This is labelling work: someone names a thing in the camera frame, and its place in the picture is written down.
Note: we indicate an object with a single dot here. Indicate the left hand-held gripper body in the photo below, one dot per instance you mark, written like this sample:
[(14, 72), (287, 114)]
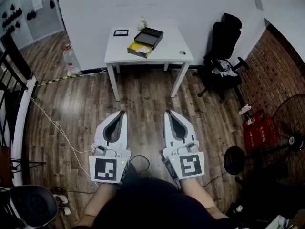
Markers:
[(106, 169)]

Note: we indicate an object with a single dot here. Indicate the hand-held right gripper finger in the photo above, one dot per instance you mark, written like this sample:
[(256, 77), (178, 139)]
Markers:
[(191, 137), (166, 139)]

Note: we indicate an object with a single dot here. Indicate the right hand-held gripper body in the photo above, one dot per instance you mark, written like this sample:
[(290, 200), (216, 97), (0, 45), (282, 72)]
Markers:
[(190, 167)]

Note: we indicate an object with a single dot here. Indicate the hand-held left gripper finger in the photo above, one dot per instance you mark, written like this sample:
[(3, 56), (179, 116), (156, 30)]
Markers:
[(122, 144), (98, 135)]

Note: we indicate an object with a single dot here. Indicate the person's right forearm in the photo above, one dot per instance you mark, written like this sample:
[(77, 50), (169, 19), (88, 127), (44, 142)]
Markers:
[(200, 194)]

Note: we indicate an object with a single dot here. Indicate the person's left forearm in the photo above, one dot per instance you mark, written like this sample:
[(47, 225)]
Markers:
[(97, 204)]

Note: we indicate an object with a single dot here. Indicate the red case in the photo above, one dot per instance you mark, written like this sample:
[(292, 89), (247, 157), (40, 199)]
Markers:
[(259, 137)]

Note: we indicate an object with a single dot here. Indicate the white power strip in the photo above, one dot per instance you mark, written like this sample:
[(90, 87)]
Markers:
[(62, 199)]

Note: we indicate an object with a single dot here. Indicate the person's dark clothing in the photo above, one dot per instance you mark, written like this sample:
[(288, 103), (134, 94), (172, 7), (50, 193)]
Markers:
[(152, 204)]

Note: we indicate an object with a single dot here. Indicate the small white bottle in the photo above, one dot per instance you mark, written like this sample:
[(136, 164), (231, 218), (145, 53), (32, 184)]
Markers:
[(245, 109)]

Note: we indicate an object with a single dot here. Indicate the red fire extinguisher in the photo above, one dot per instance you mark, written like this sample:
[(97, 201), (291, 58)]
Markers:
[(252, 120)]

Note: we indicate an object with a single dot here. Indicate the white and black garment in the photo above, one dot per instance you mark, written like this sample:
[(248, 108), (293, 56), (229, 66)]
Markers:
[(225, 67)]

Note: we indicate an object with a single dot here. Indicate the large clear water bottle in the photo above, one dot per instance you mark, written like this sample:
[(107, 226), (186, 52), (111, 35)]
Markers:
[(71, 61)]

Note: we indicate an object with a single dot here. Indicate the black round-backed chair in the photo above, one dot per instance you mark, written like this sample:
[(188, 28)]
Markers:
[(31, 206)]

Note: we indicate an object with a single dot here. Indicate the white table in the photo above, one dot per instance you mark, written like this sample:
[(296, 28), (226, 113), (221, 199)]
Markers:
[(171, 44)]

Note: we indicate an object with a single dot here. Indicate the black office chair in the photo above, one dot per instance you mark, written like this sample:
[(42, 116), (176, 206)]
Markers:
[(224, 42)]

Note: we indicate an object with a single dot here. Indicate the black floor fan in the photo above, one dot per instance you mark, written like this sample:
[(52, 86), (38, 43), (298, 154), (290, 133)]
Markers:
[(293, 139)]

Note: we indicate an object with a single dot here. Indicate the black metal railing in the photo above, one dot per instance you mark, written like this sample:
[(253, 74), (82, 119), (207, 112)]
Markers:
[(12, 63)]

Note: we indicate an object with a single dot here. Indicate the white artificial flowers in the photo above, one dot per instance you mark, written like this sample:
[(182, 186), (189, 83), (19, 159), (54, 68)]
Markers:
[(142, 24)]

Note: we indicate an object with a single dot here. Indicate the grey gripper-mounted camera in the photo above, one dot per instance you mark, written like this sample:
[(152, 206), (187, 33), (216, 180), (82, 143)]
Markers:
[(190, 147), (99, 150)]

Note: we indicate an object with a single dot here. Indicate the white stair rail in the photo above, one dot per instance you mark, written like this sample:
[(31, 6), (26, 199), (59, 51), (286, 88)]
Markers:
[(20, 128)]

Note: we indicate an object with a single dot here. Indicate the black picture frame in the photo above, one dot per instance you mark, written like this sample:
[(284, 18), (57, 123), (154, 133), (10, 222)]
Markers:
[(121, 32)]

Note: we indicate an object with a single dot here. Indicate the group of black wall-hung items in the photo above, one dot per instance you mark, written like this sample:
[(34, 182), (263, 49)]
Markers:
[(13, 15)]

